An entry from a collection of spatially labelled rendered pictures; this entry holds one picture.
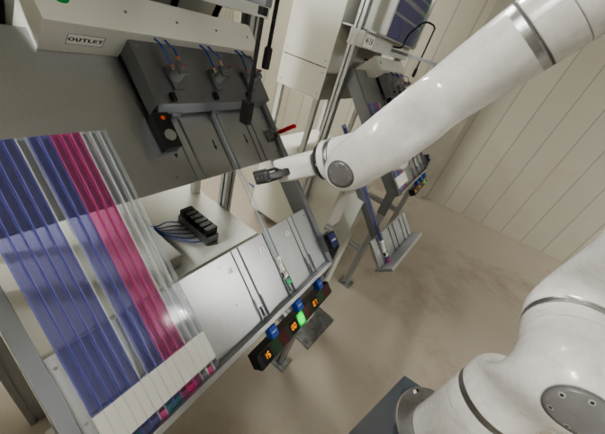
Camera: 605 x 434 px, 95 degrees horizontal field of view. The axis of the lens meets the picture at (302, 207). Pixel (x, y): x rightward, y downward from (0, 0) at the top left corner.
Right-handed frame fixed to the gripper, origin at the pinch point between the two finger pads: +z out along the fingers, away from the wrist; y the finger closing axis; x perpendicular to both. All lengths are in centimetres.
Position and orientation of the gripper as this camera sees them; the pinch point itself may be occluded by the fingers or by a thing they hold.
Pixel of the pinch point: (271, 173)
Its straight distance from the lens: 67.5
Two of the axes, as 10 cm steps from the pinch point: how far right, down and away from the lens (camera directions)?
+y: -5.6, 3.2, -7.6
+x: 2.6, 9.4, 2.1
